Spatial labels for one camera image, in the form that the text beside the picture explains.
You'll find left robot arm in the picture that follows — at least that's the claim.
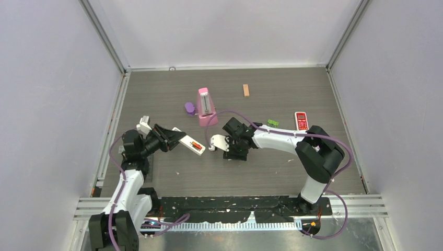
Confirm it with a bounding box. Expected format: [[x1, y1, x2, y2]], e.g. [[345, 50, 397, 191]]
[[88, 124, 186, 250]]

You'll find pink metronome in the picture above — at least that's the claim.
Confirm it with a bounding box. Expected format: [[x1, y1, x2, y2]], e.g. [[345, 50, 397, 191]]
[[196, 87, 218, 127]]

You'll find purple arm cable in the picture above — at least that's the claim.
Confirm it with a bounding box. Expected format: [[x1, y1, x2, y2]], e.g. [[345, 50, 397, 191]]
[[204, 109, 355, 241], [107, 130, 191, 251]]

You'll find green terminal block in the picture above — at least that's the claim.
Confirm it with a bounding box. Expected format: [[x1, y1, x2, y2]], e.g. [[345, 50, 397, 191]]
[[267, 119, 279, 128]]

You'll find grey building baseplate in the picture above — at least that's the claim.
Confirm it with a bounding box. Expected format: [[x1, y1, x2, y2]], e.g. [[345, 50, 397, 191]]
[[145, 154, 154, 182]]

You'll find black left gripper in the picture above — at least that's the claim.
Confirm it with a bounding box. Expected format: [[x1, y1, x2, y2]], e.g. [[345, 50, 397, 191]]
[[139, 124, 185, 157]]

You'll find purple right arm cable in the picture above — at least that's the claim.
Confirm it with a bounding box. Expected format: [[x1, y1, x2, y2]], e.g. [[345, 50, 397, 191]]
[[204, 109, 355, 241]]

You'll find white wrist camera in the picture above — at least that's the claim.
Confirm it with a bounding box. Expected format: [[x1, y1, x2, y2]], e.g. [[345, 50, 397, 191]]
[[136, 116, 152, 135], [208, 134, 229, 152]]

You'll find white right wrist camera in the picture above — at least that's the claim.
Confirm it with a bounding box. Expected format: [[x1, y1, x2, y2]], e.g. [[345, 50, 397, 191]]
[[208, 134, 229, 152]]

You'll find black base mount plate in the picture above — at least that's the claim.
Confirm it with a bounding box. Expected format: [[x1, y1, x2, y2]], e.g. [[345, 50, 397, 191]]
[[145, 188, 332, 223]]

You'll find purple round object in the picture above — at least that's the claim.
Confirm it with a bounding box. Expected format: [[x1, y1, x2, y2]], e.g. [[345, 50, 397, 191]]
[[184, 102, 196, 116]]

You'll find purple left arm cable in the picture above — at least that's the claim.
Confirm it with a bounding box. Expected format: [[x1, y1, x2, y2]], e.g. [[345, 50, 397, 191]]
[[107, 130, 191, 251]]

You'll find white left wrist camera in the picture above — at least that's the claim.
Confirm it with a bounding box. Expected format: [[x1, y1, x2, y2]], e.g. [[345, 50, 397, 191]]
[[136, 116, 152, 135]]

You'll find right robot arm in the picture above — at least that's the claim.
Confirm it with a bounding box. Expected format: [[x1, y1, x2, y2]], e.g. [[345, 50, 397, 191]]
[[223, 117, 345, 215]]

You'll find small wooden block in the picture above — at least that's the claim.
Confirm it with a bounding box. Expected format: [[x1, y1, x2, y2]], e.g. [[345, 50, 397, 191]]
[[242, 84, 250, 97]]

